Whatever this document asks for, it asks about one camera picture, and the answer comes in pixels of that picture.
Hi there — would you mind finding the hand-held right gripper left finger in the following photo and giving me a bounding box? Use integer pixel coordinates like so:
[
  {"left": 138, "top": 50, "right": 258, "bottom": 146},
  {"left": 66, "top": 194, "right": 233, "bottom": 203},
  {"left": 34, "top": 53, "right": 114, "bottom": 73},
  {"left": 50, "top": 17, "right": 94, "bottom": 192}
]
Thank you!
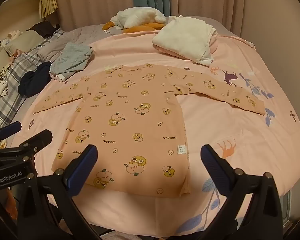
[{"left": 19, "top": 144, "right": 102, "bottom": 240}]

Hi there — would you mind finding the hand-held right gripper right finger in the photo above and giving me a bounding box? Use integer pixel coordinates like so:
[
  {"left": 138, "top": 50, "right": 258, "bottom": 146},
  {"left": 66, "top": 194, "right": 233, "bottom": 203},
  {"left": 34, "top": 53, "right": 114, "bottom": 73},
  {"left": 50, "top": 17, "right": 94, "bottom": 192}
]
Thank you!
[{"left": 200, "top": 144, "right": 284, "bottom": 240}]

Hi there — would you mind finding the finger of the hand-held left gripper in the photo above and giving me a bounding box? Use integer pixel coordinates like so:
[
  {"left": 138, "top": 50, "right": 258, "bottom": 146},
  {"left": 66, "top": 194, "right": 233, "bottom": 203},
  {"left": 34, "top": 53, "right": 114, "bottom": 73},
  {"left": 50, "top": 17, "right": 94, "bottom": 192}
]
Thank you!
[
  {"left": 17, "top": 129, "right": 53, "bottom": 153},
  {"left": 0, "top": 121, "right": 22, "bottom": 143}
]

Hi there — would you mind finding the pink cartoon print long-sleeve shirt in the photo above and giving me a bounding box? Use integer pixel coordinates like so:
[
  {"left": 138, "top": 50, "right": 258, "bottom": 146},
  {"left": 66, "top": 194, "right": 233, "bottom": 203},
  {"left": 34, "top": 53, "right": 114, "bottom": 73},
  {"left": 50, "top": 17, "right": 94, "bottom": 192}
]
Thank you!
[{"left": 34, "top": 64, "right": 265, "bottom": 197}]

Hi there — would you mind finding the plaid bedding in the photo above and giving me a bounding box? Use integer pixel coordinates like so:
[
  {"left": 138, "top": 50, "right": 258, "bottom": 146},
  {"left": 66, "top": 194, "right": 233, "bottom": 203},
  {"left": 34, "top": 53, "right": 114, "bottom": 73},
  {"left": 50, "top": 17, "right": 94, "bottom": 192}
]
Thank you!
[{"left": 0, "top": 29, "right": 66, "bottom": 131}]

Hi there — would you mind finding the pink printed blanket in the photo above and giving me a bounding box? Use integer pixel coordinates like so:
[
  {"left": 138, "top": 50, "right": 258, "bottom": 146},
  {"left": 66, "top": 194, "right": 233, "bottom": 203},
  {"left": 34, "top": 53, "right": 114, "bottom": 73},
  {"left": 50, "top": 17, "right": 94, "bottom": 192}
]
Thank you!
[{"left": 22, "top": 29, "right": 300, "bottom": 238}]

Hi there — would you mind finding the dark navy cloth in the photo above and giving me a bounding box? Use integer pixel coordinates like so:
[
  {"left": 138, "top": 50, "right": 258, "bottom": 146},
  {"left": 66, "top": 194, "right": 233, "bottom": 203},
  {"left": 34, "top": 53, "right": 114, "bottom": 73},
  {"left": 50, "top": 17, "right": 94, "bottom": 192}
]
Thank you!
[{"left": 18, "top": 61, "right": 52, "bottom": 98}]

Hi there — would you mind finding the grey garment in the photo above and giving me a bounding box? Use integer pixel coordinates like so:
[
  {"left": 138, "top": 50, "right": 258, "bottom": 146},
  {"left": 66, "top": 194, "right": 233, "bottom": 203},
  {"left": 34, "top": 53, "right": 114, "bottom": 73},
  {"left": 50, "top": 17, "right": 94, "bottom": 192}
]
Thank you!
[{"left": 49, "top": 41, "right": 93, "bottom": 82}]

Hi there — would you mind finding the grey pillow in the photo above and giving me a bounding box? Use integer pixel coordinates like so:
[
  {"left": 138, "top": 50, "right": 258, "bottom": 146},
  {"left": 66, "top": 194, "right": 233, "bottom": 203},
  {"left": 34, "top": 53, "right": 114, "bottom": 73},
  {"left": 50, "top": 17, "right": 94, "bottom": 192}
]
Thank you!
[{"left": 37, "top": 36, "right": 68, "bottom": 62}]

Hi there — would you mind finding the beige pillow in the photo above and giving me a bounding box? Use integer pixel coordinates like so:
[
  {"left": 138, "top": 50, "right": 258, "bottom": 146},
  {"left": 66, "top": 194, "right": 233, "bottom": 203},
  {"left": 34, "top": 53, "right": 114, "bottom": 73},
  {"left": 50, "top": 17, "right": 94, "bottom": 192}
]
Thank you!
[{"left": 4, "top": 30, "right": 45, "bottom": 56}]

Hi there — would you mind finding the pink and white plush toy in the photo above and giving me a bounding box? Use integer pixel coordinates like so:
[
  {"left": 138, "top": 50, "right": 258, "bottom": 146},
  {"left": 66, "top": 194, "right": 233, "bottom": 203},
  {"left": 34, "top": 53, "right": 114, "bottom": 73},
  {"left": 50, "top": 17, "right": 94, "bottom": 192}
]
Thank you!
[{"left": 5, "top": 30, "right": 23, "bottom": 41}]

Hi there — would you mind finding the black cloth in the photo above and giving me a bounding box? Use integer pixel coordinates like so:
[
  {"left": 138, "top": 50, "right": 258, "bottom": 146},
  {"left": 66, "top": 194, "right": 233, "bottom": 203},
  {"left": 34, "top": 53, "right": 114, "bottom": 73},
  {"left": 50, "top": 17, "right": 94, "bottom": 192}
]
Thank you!
[{"left": 27, "top": 21, "right": 61, "bottom": 39}]

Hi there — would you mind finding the grey bed sheet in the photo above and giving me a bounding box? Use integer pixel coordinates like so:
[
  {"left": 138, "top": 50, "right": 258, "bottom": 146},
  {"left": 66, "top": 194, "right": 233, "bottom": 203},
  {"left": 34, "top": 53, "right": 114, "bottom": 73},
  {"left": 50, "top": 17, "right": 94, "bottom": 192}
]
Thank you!
[{"left": 65, "top": 24, "right": 122, "bottom": 46}]

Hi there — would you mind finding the pink folded cloth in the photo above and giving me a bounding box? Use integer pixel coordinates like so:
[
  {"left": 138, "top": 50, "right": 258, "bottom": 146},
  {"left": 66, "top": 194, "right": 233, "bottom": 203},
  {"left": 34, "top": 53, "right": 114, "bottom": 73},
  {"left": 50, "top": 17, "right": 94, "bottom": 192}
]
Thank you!
[{"left": 154, "top": 33, "right": 219, "bottom": 61}]

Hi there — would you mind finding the white folded cloth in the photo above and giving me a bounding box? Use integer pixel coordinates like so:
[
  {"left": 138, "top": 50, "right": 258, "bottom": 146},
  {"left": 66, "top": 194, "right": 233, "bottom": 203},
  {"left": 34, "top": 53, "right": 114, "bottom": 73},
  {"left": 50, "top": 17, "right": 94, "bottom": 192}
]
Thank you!
[{"left": 152, "top": 15, "right": 217, "bottom": 65}]

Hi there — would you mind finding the pink curtain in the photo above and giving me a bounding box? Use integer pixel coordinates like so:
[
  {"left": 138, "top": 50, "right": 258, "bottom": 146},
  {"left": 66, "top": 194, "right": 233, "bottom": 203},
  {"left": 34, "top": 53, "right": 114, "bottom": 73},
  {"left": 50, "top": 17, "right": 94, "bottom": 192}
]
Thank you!
[{"left": 52, "top": 0, "right": 256, "bottom": 30}]

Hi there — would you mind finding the white goose plush toy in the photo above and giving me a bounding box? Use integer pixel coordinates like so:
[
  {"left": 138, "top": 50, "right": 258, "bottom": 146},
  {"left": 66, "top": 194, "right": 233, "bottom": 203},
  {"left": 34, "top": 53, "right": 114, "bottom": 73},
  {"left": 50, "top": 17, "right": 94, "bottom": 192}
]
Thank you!
[{"left": 102, "top": 7, "right": 167, "bottom": 34}]

